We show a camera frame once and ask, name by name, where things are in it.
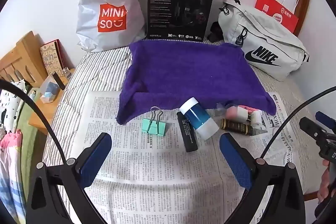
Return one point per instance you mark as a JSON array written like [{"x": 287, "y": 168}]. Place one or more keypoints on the pink and blue cloth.
[{"x": 10, "y": 166}]

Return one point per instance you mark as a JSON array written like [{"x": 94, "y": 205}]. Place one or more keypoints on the blue and white bottle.
[{"x": 198, "y": 119}]

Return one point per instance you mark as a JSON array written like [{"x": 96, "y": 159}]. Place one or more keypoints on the black rectangular stick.
[{"x": 187, "y": 134}]

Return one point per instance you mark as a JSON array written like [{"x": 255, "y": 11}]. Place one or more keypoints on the orange capped glue tube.
[{"x": 231, "y": 112}]

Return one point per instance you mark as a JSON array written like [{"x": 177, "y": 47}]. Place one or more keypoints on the black headset box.
[{"x": 181, "y": 6}]

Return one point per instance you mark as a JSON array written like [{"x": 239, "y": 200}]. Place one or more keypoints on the black flat device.
[{"x": 59, "y": 81}]

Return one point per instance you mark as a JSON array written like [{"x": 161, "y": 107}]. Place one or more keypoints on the newspaper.
[{"x": 147, "y": 174}]

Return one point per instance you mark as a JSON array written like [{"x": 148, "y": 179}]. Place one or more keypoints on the white plastic shopping bag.
[{"x": 92, "y": 8}]

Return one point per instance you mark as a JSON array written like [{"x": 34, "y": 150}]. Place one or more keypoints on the pink highlighter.
[{"x": 250, "y": 108}]

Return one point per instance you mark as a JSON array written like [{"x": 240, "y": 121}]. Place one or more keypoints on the purple towel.
[{"x": 189, "y": 69}]

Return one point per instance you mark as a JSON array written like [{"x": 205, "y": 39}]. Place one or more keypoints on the person's right hand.
[{"x": 326, "y": 182}]

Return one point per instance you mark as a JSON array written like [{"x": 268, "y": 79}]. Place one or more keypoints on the wooden frame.
[{"x": 305, "y": 1}]

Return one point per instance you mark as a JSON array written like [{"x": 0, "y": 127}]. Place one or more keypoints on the red paper bag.
[{"x": 273, "y": 10}]

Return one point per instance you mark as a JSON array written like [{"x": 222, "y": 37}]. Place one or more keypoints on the polka dot cloth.
[{"x": 9, "y": 106}]

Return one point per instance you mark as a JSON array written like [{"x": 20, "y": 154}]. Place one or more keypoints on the white charger plug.
[{"x": 242, "y": 115}]

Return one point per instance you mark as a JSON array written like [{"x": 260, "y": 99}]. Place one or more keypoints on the small glass bottle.
[{"x": 66, "y": 74}]

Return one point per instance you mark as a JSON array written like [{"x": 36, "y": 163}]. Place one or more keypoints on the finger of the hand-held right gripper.
[
  {"x": 311, "y": 127},
  {"x": 325, "y": 117}
]

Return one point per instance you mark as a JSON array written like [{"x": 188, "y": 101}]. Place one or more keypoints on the patterned notebook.
[{"x": 51, "y": 58}]

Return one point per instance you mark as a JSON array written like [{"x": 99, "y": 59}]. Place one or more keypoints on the wooden nightstand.
[{"x": 42, "y": 113}]

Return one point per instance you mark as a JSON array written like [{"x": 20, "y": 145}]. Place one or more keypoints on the blue and white box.
[{"x": 50, "y": 91}]

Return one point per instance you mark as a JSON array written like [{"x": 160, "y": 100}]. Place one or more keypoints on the black and gold utility knife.
[{"x": 236, "y": 126}]

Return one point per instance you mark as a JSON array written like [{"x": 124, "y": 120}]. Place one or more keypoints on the white roll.
[{"x": 256, "y": 119}]

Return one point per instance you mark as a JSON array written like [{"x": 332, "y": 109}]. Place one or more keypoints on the teal binder clip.
[{"x": 154, "y": 128}]

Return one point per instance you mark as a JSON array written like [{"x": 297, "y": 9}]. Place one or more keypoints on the white waist bag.
[{"x": 265, "y": 37}]

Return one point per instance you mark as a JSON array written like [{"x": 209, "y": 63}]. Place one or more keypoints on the wooden chair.
[{"x": 23, "y": 56}]

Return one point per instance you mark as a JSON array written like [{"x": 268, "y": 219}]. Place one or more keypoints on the small pale blue cap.
[{"x": 221, "y": 109}]

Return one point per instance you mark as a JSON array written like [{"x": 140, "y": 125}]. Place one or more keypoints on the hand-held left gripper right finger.
[{"x": 235, "y": 161}]

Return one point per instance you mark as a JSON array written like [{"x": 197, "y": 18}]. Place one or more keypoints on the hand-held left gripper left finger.
[{"x": 95, "y": 158}]

